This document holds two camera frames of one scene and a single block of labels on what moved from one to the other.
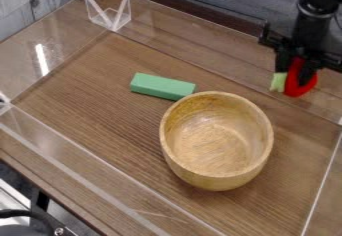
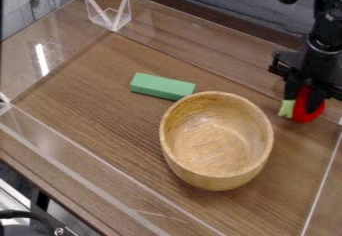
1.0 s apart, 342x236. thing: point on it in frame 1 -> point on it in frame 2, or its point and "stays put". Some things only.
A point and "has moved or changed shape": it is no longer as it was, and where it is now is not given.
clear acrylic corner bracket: x=110 y=18 stays put
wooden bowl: x=215 y=136 stays put
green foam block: x=161 y=86 stays put
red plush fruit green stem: x=285 y=81 has moved or changed shape
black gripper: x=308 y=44 -> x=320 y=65
